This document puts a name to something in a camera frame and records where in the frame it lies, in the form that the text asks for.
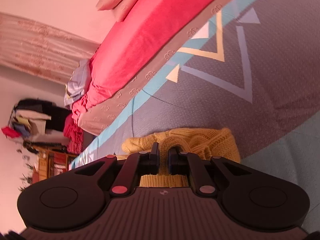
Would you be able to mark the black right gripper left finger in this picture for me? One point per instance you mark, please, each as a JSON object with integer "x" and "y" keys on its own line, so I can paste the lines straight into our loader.
{"x": 135, "y": 166}

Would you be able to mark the red blanket on far bed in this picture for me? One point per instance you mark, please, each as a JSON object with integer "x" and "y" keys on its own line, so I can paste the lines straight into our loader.
{"x": 131, "y": 44}

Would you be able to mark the crumpled light blue cloth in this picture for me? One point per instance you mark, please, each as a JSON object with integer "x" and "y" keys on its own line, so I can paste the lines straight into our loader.
{"x": 78, "y": 84}

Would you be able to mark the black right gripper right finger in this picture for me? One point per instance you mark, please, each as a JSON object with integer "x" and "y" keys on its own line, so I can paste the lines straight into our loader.
{"x": 190, "y": 165}

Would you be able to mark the crimson ruffled cloth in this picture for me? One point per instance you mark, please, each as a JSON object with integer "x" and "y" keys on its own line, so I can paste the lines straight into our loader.
{"x": 74, "y": 134}

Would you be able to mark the pile of dark clothes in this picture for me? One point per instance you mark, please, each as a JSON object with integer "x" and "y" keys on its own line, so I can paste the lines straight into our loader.
{"x": 34, "y": 120}

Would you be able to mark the blue grey striped bedsheet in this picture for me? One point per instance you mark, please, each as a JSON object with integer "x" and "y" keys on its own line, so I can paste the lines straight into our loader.
{"x": 267, "y": 95}

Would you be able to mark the wooden shelf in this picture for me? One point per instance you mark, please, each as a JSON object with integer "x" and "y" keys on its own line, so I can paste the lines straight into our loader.
{"x": 52, "y": 159}

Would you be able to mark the tan cable knit cardigan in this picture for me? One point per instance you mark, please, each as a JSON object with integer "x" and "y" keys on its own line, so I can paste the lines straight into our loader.
{"x": 204, "y": 142}

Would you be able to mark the pink patterned curtain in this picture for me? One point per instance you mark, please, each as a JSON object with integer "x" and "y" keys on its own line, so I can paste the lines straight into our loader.
{"x": 41, "y": 50}

